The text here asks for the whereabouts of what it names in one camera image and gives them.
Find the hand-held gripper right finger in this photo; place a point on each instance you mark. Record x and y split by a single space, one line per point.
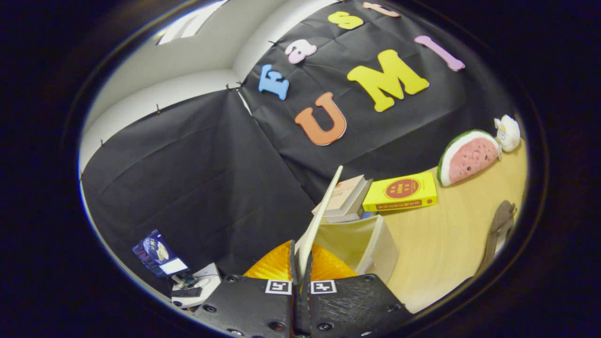
307 305

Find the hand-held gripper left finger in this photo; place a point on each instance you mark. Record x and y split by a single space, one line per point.
295 305

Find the cream storage box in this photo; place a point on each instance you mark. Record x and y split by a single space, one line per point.
357 241

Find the brown fuzzy shoe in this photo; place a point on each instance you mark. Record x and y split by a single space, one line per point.
500 230

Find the white device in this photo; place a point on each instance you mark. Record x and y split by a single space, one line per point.
202 286

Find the grey book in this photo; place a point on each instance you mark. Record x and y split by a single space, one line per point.
361 206

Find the beige book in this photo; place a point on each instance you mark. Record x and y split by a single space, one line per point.
342 192

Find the yellow book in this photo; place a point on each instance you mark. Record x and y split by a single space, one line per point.
399 192

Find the screen with blue picture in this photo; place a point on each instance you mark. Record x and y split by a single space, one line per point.
157 251

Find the watermelon slice plush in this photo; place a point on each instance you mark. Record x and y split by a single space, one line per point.
469 157

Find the white plush toy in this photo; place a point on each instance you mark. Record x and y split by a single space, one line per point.
509 134

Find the long ceiling light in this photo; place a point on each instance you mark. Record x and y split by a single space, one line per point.
192 23

